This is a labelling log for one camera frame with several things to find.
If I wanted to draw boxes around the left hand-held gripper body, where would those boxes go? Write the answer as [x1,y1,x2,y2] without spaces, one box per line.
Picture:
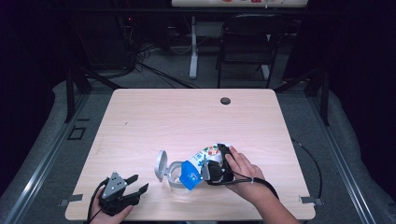
[98,171,141,217]

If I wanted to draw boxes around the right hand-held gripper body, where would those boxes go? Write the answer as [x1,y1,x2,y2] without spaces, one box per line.
[200,143,235,185]

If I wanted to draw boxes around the person's right hand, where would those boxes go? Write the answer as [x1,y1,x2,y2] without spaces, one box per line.
[224,147,266,203]

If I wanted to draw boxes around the person's left hand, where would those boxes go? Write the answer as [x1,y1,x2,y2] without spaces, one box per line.
[90,188,134,224]

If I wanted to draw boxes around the black metal stand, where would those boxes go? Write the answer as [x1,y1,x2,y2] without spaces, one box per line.
[64,62,125,124]
[274,66,331,127]

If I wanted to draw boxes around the white desk leg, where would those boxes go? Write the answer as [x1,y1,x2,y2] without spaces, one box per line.
[189,16,199,79]

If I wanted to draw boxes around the black folding chair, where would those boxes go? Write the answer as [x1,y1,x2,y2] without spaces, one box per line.
[216,12,289,89]

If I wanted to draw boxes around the left hand-held gripper cable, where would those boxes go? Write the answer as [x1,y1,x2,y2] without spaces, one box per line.
[87,177,110,223]

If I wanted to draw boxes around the hand-held gripper cable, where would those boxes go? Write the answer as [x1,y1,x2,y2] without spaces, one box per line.
[206,176,280,200]
[87,177,110,223]

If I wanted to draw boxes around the right hand-held gripper cable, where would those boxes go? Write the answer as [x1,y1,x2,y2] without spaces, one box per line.
[206,176,280,200]

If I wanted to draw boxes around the grey metal table bracket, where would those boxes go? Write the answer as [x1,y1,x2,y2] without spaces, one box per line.
[59,193,84,207]
[299,195,325,207]

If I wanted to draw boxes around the aluminium floor rail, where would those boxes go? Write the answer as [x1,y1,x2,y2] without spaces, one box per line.
[3,92,92,224]
[307,96,377,224]

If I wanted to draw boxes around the black cable beside table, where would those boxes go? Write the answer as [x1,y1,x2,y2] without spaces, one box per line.
[290,138,323,200]

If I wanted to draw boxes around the black floor cables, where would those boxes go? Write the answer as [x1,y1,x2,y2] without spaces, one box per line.
[118,15,200,89]

